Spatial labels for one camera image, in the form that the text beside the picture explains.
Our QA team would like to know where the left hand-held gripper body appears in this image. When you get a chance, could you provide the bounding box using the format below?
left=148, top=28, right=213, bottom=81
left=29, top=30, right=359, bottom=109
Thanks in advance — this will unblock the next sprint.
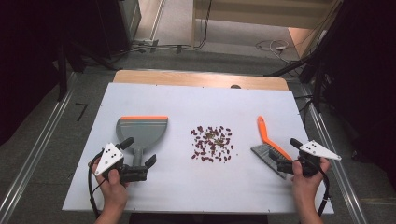
left=93, top=142, right=149, bottom=185

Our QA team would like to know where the dark curtain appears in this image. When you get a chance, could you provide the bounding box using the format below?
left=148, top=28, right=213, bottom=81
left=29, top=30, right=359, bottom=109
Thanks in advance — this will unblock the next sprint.
left=321, top=0, right=396, bottom=183
left=0, top=0, right=64, bottom=147

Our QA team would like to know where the black metal stand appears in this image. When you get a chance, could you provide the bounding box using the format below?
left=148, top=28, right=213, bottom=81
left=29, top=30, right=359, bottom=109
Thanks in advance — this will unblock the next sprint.
left=306, top=59, right=327, bottom=113

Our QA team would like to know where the pile of red beans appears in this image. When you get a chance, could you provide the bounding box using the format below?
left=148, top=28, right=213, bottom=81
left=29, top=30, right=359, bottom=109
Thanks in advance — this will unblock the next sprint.
left=190, top=125, right=239, bottom=164

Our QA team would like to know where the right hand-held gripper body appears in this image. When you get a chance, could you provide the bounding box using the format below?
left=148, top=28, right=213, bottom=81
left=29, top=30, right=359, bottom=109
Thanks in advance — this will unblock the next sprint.
left=276, top=139, right=343, bottom=179

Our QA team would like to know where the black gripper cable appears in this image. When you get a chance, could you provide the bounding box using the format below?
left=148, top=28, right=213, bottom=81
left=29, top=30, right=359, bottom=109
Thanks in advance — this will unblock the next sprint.
left=316, top=164, right=332, bottom=217
left=87, top=148, right=106, bottom=219

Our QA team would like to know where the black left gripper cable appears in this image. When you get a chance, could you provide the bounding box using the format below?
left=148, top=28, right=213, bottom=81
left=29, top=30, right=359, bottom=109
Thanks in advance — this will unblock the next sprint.
left=87, top=148, right=106, bottom=219

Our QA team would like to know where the orange brush with grey bristles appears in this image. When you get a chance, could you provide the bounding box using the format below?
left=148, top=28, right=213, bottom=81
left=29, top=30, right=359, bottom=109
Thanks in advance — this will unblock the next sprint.
left=250, top=115, right=294, bottom=180

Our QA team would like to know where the aluminium floor rail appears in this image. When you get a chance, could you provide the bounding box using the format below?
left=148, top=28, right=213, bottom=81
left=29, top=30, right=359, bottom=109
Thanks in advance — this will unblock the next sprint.
left=298, top=87, right=370, bottom=224
left=0, top=72, right=78, bottom=224

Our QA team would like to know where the black slanted stand bar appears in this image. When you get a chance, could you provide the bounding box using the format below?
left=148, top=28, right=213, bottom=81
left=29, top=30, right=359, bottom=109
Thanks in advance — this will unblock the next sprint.
left=263, top=52, right=316, bottom=78

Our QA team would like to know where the orange wooden panel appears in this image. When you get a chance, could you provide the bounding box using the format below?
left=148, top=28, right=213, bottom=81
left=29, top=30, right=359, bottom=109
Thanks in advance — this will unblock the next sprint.
left=287, top=26, right=319, bottom=59

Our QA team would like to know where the grey dustpan with orange edge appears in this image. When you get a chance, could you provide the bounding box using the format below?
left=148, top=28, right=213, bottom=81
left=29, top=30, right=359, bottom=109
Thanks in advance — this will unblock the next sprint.
left=115, top=115, right=169, bottom=168

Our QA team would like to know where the grey cabinet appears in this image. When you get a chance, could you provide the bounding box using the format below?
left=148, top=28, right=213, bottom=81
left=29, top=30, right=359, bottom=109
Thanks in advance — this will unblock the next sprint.
left=118, top=0, right=143, bottom=42

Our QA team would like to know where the wooden table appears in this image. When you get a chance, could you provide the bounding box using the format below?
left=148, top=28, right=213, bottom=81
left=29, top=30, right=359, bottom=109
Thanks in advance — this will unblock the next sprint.
left=112, top=69, right=290, bottom=91

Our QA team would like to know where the light wooden furniture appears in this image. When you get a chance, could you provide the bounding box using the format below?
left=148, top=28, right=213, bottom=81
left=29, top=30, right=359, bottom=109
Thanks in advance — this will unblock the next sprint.
left=191, top=0, right=344, bottom=31

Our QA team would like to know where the white floor cable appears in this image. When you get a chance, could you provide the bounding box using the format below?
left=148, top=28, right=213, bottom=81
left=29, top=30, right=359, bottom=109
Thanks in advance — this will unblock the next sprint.
left=255, top=38, right=292, bottom=65

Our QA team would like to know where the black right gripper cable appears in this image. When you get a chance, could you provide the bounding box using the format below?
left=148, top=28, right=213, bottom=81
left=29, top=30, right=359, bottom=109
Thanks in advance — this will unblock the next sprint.
left=316, top=164, right=332, bottom=217

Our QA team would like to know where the person's right hand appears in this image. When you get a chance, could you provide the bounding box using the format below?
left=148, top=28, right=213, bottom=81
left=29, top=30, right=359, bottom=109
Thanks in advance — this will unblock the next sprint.
left=290, top=157, right=332, bottom=203

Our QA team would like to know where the person's left hand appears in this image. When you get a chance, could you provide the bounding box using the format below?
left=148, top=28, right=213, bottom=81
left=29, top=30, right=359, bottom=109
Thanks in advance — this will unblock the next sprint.
left=92, top=157, right=130, bottom=208

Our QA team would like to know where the white table board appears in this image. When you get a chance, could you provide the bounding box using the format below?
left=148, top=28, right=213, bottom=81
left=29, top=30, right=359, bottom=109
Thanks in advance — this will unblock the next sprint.
left=61, top=82, right=335, bottom=216

